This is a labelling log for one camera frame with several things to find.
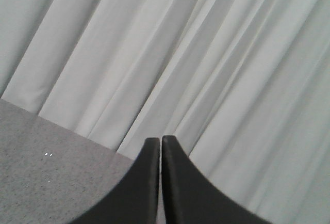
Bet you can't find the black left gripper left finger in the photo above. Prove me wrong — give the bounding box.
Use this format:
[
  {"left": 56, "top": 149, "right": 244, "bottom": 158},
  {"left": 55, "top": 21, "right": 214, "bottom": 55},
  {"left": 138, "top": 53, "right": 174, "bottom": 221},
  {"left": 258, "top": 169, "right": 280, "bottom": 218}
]
[{"left": 72, "top": 138, "right": 160, "bottom": 223}]

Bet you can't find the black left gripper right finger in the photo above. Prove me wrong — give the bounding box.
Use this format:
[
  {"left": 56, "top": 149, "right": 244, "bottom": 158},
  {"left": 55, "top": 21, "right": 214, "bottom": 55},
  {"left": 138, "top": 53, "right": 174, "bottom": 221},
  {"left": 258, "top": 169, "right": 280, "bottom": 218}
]
[{"left": 161, "top": 135, "right": 267, "bottom": 224}]

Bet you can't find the white pleated curtain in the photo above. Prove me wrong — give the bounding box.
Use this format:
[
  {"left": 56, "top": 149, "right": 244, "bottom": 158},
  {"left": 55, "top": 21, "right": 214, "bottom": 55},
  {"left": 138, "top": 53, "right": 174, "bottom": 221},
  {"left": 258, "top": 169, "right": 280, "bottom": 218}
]
[{"left": 1, "top": 0, "right": 329, "bottom": 223}]

